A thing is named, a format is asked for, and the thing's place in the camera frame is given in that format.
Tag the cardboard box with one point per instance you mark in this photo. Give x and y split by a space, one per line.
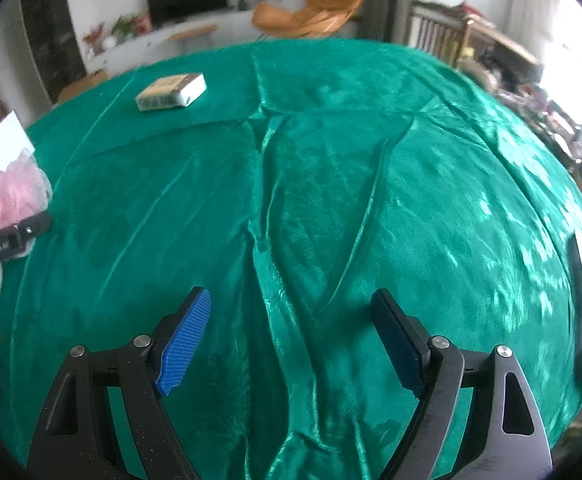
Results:
83 82

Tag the bushy green potted plant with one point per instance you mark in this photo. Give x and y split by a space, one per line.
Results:
124 26

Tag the tall black cabinet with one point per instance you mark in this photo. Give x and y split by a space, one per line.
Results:
51 35

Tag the green satin tablecloth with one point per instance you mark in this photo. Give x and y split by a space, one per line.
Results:
321 185

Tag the orange lounge chair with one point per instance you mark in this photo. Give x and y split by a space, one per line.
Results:
316 15

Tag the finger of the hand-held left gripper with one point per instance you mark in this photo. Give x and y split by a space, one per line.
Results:
16 237

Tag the wooden table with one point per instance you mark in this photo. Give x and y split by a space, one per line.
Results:
506 42

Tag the pink mesh bath pouf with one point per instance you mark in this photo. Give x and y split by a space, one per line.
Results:
11 195

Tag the white television cabinet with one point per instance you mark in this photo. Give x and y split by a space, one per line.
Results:
136 45

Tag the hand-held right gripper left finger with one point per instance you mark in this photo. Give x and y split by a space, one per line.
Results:
186 345

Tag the wooden slatted crib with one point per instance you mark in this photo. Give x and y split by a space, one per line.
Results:
433 32

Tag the white storage box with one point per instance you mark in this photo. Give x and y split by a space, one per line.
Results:
1 145

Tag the red flowers in vase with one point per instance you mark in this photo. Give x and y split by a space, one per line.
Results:
94 37

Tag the small wooden bench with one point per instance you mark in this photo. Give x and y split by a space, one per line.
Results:
193 32

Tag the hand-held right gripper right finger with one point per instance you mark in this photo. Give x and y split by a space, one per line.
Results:
401 345

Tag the pile of household clutter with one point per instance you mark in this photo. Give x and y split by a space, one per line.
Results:
546 110

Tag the small cream and white box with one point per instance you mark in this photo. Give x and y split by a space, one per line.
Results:
171 91

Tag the round white vase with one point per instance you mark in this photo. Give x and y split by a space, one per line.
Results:
109 41

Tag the grey curtain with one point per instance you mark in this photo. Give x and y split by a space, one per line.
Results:
386 0

